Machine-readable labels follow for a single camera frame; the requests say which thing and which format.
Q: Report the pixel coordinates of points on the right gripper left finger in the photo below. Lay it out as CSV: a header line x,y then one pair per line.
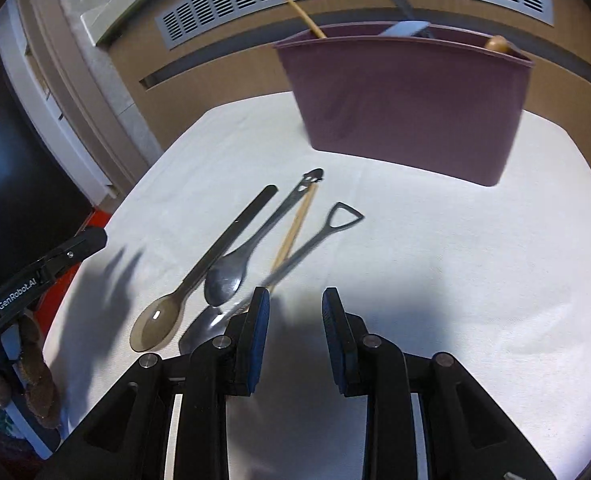
x,y
248,331

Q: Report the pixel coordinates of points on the dark spoon with cutout handle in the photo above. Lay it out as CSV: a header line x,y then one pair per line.
x,y
228,273

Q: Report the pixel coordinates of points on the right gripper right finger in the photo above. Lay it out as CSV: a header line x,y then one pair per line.
x,y
344,332

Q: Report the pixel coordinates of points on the maroon utensil holder box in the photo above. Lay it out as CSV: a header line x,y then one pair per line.
x,y
443,103

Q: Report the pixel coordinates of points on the white tablecloth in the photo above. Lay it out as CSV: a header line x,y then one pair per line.
x,y
500,277

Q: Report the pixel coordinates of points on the translucent brown long spoon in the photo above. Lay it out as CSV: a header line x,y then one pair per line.
x,y
159,319

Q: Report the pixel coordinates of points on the light blue plastic spoon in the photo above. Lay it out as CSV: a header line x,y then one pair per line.
x,y
410,28

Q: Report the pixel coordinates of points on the dark metal spoon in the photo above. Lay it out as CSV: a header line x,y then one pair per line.
x,y
406,9

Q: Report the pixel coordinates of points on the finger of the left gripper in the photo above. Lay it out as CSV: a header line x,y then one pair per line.
x,y
17,294

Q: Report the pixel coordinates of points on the brown wooden spoon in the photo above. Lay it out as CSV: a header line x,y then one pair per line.
x,y
500,44

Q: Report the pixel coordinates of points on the steel shovel-shaped spoon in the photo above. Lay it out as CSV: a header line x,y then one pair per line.
x,y
212,321

